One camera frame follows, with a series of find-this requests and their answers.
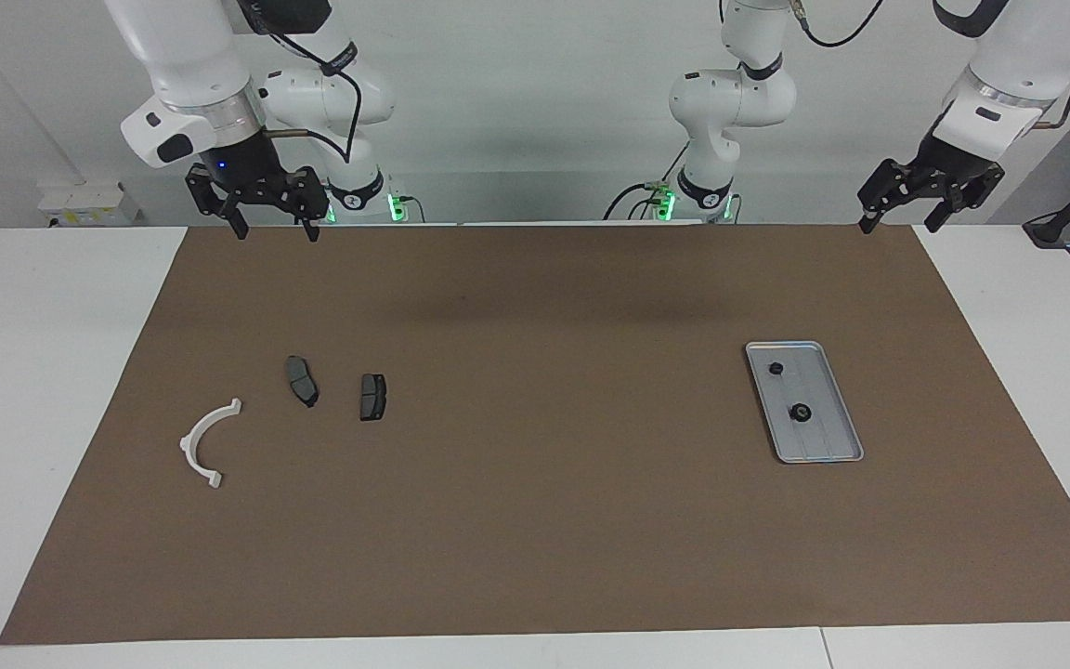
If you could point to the brown table mat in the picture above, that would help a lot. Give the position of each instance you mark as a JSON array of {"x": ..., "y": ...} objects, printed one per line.
[{"x": 535, "y": 520}]

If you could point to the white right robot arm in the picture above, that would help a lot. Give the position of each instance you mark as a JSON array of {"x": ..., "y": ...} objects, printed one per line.
[{"x": 182, "y": 56}]

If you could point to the white box with labels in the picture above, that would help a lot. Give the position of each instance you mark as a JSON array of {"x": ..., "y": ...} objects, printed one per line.
[{"x": 89, "y": 203}]

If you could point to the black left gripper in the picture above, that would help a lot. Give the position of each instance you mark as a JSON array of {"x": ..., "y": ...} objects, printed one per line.
[{"x": 958, "y": 158}]

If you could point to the silver metal tray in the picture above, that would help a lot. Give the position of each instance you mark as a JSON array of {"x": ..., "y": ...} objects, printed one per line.
[{"x": 818, "y": 439}]

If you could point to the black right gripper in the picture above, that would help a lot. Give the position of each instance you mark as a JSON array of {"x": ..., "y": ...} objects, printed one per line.
[{"x": 247, "y": 163}]

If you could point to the large black bearing gear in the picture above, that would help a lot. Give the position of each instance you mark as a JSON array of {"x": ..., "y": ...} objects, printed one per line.
[{"x": 801, "y": 413}]

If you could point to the rectangular dark grey brake pad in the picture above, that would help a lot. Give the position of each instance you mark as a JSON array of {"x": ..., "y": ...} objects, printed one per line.
[{"x": 372, "y": 397}]

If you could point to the white curved plastic bracket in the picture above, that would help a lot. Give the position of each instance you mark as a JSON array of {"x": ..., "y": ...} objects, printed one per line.
[{"x": 189, "y": 448}]

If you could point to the curved dark grey brake pad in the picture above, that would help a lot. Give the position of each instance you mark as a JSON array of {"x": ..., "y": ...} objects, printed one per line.
[{"x": 301, "y": 379}]

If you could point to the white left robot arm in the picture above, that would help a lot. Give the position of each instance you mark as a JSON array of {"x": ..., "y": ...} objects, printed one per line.
[{"x": 730, "y": 98}]

